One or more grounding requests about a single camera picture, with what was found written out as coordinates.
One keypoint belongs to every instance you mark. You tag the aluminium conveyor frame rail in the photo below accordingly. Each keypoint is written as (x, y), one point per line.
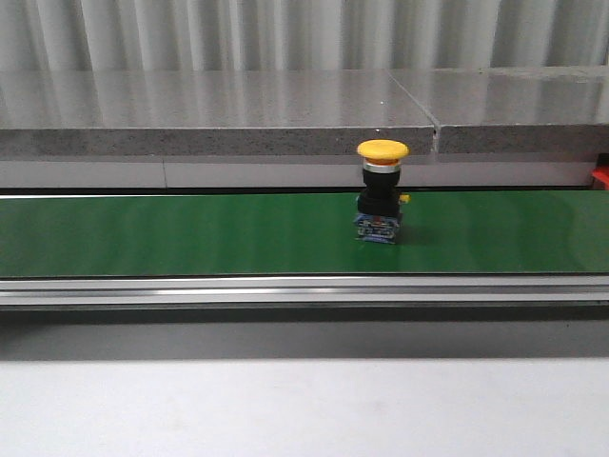
(357, 297)

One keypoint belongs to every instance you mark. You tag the grey stone counter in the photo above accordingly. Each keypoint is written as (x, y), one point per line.
(168, 129)

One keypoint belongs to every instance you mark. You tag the green conveyor belt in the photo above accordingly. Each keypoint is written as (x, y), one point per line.
(512, 231)

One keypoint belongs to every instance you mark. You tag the red plastic object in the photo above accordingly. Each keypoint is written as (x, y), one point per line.
(600, 173)

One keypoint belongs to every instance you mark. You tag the yellow mushroom push button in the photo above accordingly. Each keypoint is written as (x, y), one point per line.
(379, 205)

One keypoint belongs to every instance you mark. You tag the white pleated curtain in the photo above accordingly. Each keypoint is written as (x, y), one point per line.
(301, 35)

